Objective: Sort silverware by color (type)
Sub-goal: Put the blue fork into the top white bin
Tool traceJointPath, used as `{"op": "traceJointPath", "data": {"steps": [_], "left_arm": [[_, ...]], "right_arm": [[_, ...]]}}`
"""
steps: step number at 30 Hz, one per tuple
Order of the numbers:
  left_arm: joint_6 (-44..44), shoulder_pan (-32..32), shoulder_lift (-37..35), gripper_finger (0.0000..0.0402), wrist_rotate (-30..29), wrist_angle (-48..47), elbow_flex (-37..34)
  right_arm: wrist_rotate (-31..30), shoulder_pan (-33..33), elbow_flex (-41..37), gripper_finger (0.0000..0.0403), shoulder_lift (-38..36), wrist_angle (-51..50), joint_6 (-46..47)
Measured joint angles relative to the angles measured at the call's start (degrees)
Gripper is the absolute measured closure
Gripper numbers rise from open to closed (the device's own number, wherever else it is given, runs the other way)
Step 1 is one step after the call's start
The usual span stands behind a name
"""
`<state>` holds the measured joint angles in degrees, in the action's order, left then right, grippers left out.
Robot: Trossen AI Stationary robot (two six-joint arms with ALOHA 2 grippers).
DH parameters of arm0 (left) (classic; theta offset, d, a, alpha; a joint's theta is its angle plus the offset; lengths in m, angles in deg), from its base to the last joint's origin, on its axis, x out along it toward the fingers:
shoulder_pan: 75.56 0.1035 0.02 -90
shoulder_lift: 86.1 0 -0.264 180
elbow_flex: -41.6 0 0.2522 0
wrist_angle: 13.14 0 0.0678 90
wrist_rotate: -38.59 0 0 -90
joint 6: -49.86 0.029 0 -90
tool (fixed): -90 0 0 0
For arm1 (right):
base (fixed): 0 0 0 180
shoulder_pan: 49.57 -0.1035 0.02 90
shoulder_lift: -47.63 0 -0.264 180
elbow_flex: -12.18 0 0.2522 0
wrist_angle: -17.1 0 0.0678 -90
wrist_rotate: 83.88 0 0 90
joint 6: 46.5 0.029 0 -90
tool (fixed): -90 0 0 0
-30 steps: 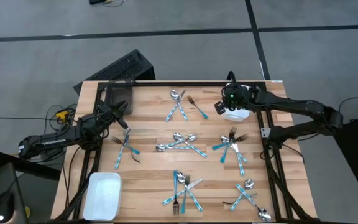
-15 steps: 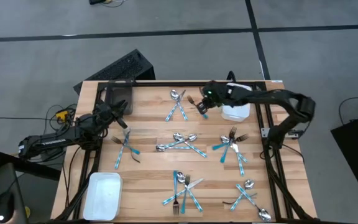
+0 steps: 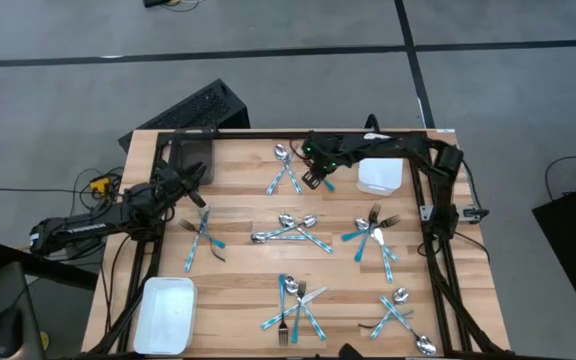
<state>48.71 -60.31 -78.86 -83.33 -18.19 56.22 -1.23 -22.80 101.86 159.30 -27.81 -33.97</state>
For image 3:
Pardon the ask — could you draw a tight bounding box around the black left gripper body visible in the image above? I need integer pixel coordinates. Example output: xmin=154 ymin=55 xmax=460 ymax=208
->
xmin=160 ymin=163 xmax=197 ymax=204

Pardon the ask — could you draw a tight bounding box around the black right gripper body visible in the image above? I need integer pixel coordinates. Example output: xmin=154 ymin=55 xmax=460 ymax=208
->
xmin=301 ymin=132 xmax=343 ymax=174

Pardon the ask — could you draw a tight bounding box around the dark grey plastic tray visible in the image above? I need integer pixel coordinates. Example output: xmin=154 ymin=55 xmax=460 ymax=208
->
xmin=170 ymin=130 xmax=217 ymax=186

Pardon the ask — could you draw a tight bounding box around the black perforated computer case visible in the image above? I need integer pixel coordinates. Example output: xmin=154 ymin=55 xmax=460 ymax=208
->
xmin=117 ymin=78 xmax=252 ymax=153

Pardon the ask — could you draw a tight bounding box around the large white plastic bin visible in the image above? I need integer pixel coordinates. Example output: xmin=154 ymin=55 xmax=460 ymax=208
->
xmin=132 ymin=276 xmax=199 ymax=356

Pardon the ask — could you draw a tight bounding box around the black metal beam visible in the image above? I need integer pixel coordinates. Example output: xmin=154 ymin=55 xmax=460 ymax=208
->
xmin=0 ymin=243 xmax=100 ymax=292

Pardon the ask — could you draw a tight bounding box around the grey side desk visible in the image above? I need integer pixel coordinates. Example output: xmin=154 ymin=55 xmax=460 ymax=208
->
xmin=0 ymin=262 xmax=47 ymax=360

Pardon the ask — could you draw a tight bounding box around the black computer mouse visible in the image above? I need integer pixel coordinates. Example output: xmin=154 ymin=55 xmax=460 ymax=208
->
xmin=0 ymin=307 xmax=24 ymax=359

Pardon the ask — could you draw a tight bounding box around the black aluminium table frame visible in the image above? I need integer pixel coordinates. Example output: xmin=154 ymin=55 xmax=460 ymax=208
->
xmin=87 ymin=128 xmax=514 ymax=360

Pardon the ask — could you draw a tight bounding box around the black cable bundle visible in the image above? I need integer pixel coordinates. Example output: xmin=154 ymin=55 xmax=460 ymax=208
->
xmin=70 ymin=167 xmax=125 ymax=221

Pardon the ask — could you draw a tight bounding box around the yellow cable connector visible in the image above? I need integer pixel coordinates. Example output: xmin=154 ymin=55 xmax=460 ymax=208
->
xmin=89 ymin=175 xmax=112 ymax=195

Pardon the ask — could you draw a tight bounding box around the black mount block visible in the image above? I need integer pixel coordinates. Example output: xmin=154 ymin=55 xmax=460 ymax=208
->
xmin=336 ymin=342 xmax=365 ymax=360

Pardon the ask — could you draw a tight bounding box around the thin black cable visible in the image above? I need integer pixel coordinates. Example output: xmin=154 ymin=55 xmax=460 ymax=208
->
xmin=544 ymin=155 xmax=576 ymax=202

